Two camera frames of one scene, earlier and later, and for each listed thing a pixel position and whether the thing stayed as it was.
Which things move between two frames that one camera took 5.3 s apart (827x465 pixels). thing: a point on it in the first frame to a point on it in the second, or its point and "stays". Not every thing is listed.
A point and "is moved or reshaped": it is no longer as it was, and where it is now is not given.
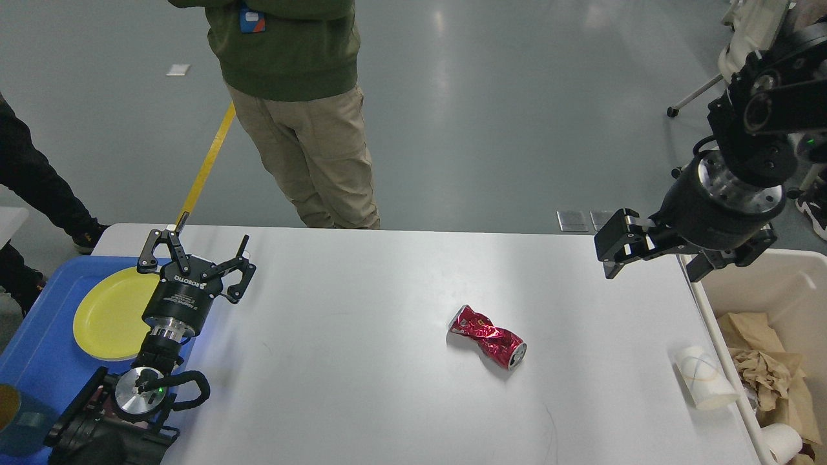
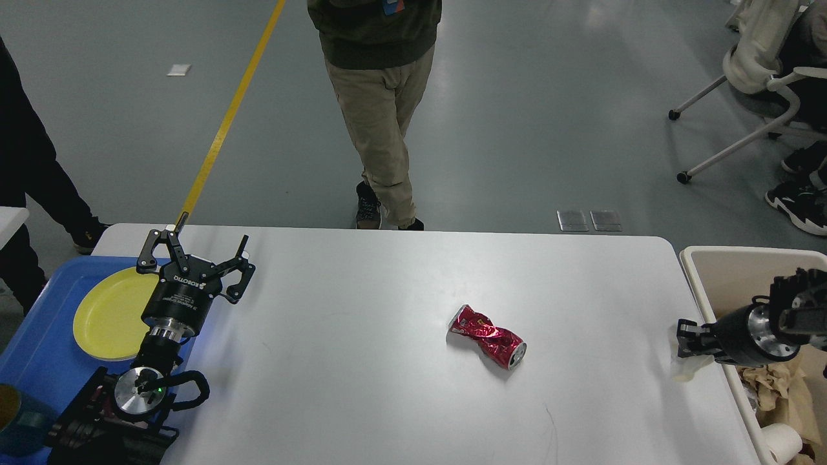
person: [291, 69] to [380, 56]
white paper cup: [778, 444] stays
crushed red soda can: [500, 345] stays
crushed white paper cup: [703, 378] is moved or reshaped
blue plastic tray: [42, 356] stays
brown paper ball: [767, 379] stays
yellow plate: [108, 323] stays
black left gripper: [178, 308] stays
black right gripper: [707, 206] to [743, 336]
